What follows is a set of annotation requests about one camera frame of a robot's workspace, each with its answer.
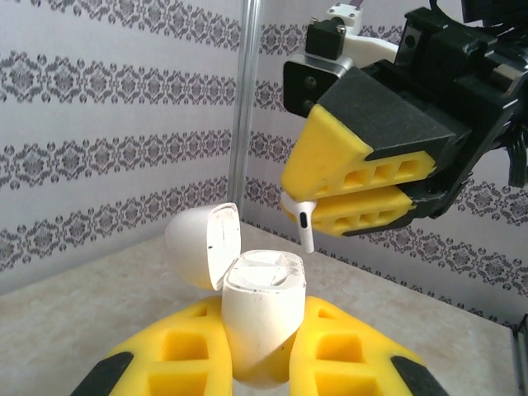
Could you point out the aluminium frame post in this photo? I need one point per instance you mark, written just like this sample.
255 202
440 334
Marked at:
246 103

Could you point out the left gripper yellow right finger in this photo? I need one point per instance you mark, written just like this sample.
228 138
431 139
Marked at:
350 363

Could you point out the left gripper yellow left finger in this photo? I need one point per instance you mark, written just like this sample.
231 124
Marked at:
173 363

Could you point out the white earbud charging case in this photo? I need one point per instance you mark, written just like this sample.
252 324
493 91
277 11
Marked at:
260 321

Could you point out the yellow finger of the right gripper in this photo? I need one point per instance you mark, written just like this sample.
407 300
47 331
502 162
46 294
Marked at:
371 119
363 210

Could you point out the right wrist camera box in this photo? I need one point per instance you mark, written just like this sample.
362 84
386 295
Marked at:
313 82

